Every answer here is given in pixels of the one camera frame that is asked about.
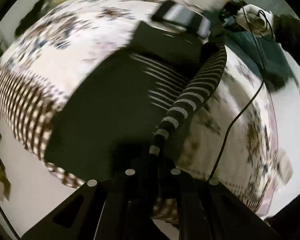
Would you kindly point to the folded black grey clothes stack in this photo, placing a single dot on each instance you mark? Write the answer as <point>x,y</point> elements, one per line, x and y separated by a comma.
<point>182,18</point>

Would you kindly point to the floral white bed blanket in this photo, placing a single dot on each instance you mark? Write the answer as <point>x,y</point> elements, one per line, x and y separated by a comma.
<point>232,138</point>

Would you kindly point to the dark green jacket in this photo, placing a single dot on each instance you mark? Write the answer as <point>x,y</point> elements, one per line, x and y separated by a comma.
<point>265,59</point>

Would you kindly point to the white gloved right hand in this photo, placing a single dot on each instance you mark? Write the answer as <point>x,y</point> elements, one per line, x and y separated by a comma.
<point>255,20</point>

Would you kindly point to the black striped sweater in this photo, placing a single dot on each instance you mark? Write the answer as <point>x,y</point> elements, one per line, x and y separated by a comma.
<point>139,101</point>

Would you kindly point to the dark garment at bed edge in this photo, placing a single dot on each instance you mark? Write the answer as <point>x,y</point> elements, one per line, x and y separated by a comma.
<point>40,8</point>

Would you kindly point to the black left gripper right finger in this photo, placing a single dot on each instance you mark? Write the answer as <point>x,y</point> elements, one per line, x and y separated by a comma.
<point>208,210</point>

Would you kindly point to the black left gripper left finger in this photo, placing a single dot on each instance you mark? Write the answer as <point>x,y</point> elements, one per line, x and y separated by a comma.
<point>113,209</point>

